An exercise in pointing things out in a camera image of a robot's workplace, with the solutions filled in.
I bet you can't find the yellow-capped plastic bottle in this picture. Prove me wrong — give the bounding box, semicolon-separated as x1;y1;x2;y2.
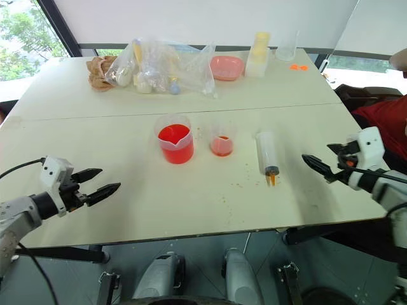
244;31;272;78

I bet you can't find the pink plastic plate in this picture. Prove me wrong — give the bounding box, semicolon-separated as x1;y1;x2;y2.
209;55;245;82

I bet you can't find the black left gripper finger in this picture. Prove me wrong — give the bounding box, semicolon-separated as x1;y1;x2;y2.
85;182;122;208
71;168;104;184

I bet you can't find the small clear cup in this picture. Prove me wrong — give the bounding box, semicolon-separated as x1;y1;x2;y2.
208;122;238;158

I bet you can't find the beaker of red liquid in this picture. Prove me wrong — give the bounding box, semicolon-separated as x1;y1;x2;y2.
154;114;195;165

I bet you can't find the person in red shirt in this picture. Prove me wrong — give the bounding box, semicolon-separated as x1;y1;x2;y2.
352;47;407;161

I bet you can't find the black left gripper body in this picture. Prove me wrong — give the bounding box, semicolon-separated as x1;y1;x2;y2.
59;173;90;213

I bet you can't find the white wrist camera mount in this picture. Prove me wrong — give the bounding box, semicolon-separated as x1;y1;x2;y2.
39;155;74;218
345;126;386;191

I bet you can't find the brown crumpled cloth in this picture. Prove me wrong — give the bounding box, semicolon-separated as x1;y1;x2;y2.
86;55;123;92

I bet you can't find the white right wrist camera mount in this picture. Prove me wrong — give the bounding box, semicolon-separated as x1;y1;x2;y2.
345;126;386;191

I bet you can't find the black metal stand foot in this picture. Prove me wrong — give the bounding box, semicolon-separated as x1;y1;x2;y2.
277;261;303;305
95;271;122;305

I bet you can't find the clear bag with bottles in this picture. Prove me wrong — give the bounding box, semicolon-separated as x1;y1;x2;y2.
104;37;183;95

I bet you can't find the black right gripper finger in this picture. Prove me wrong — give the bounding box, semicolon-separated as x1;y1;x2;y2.
327;143;347;156
301;154;335;179

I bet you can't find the grey robot leg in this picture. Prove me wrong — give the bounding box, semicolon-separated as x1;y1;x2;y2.
131;252;186;300
221;247;265;305

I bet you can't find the black table leg bar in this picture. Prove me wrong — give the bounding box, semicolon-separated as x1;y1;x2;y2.
15;245;111;264
282;219;387;246

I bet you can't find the black window frame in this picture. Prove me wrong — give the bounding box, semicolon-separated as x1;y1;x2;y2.
37;0;82;58

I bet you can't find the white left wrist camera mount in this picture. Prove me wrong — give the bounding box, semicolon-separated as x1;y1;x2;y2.
39;155;74;218

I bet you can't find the clear plastic syringe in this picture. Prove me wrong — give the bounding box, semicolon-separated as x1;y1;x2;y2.
255;131;281;188

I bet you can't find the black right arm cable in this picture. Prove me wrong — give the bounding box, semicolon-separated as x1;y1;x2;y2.
337;151;407;186

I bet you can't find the empty clear plastic bag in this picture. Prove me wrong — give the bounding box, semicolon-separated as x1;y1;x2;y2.
177;43;219;99

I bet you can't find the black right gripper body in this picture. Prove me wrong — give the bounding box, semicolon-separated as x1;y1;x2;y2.
324;141;362;184

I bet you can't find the black chair back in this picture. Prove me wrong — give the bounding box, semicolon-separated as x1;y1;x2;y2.
333;83;403;112

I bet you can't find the clear beaker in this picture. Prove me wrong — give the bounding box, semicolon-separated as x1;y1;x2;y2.
274;30;301;62

